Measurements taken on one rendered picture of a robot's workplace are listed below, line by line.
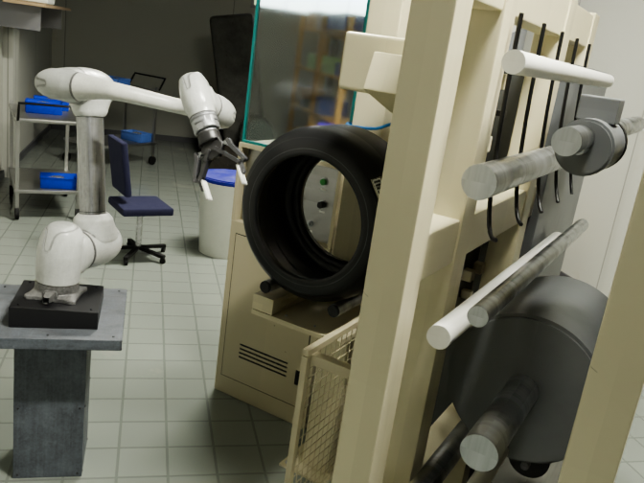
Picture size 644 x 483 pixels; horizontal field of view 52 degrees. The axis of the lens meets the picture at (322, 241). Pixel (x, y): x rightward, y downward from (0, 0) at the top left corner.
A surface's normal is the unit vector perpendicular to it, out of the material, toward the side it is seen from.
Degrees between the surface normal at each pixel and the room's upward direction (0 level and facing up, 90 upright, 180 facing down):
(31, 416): 90
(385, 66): 72
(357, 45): 90
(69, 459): 90
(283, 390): 90
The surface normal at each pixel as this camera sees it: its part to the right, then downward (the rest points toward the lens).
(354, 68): -0.51, 0.18
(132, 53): 0.23, 0.30
